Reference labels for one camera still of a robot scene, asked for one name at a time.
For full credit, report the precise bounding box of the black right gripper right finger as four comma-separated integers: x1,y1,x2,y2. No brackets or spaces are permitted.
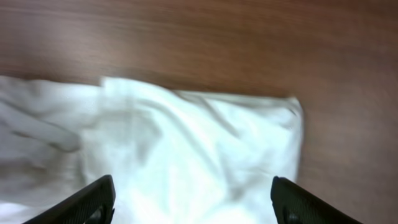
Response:
271,176,361,224

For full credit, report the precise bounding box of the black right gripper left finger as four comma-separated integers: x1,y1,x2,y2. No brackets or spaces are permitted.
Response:
24,175,116,224

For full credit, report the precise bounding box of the white printed t-shirt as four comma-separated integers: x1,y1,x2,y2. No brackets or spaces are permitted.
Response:
1,76,303,223

